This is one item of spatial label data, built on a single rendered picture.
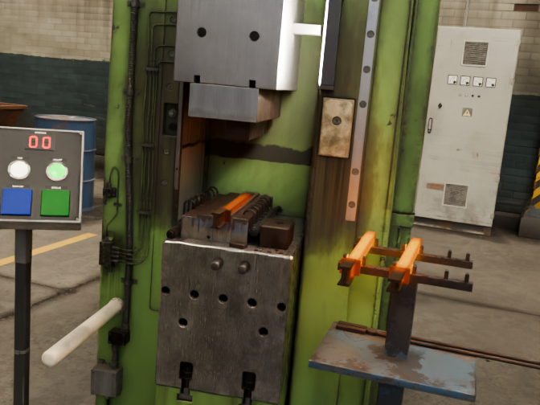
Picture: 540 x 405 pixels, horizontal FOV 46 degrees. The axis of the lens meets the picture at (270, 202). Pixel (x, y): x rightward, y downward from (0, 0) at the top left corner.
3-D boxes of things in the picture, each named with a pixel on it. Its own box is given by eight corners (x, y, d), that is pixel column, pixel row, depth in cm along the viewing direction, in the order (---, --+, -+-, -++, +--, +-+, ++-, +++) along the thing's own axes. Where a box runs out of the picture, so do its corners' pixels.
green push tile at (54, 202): (68, 215, 177) (69, 189, 180) (40, 214, 175) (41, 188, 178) (68, 217, 179) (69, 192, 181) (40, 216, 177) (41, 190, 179)
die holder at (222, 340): (279, 404, 187) (292, 256, 179) (154, 384, 193) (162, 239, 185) (302, 334, 241) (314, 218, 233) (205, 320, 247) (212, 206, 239)
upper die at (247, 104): (255, 123, 181) (259, 88, 179) (187, 116, 184) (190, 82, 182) (280, 116, 221) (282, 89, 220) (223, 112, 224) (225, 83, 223)
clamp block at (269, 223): (287, 250, 185) (289, 228, 184) (258, 247, 186) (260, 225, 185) (292, 241, 197) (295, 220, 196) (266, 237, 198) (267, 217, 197)
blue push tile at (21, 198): (30, 214, 175) (31, 189, 177) (0, 213, 173) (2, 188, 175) (30, 216, 176) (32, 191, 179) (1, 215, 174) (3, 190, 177)
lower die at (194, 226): (246, 245, 187) (248, 216, 185) (180, 236, 190) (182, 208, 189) (271, 218, 228) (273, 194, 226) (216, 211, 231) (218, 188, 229)
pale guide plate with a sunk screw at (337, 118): (348, 158, 190) (354, 100, 187) (317, 155, 191) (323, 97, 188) (348, 157, 192) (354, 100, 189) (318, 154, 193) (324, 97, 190)
